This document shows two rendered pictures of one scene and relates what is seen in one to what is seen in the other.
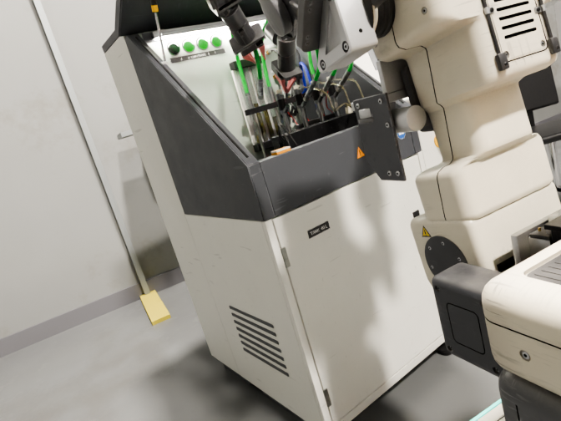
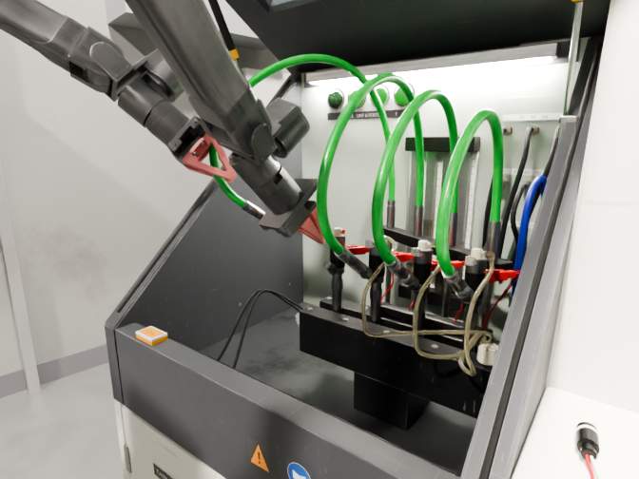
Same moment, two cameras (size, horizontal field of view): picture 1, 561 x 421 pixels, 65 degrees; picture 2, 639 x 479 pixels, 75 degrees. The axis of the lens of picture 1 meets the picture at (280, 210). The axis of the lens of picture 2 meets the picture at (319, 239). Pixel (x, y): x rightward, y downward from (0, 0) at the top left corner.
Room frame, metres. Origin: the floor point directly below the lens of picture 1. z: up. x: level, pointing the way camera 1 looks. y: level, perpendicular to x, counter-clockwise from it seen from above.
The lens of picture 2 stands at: (1.30, -0.76, 1.28)
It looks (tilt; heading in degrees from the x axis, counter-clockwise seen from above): 13 degrees down; 69
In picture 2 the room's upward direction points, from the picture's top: straight up
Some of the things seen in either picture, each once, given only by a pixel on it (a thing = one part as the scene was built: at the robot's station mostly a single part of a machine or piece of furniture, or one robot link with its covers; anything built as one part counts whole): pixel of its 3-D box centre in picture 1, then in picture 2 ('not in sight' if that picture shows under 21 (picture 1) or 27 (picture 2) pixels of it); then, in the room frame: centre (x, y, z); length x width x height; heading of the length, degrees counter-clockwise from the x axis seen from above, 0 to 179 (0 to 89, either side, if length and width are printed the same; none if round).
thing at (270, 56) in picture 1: (283, 73); (524, 182); (1.93, -0.18, 1.20); 0.13 x 0.03 x 0.31; 122
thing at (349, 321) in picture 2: (320, 144); (394, 365); (1.65, -0.21, 0.91); 0.34 x 0.10 x 0.15; 122
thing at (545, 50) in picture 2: (218, 25); (411, 67); (1.81, 0.03, 1.43); 0.54 x 0.03 x 0.02; 122
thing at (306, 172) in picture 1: (342, 157); (242, 431); (1.38, -0.23, 0.87); 0.62 x 0.04 x 0.16; 122
